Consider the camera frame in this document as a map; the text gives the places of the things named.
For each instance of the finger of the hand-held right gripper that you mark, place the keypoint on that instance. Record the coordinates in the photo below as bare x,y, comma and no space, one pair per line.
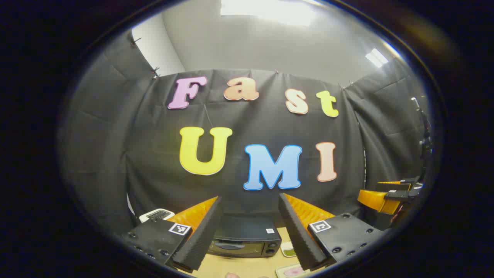
397,185
374,200

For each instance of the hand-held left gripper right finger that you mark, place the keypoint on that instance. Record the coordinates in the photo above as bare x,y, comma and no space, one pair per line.
299,235

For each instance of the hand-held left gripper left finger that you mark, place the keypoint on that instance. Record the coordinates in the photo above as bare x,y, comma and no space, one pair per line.
204,235

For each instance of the pink ham slice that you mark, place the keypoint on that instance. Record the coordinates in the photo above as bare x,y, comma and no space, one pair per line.
293,271

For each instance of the black electric oven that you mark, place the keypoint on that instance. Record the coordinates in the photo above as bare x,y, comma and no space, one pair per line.
243,239

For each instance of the cream food plate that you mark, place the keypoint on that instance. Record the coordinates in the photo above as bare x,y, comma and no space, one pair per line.
281,272

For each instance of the white divided bean tray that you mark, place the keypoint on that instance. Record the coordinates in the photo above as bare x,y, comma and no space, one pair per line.
288,250

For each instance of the white toaster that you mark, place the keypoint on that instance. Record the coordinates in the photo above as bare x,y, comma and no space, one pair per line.
156,214

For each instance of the dark metal stand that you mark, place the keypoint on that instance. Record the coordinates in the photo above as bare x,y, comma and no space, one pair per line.
425,131

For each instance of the ceiling light panel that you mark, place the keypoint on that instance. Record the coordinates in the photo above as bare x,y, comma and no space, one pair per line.
376,58
266,9

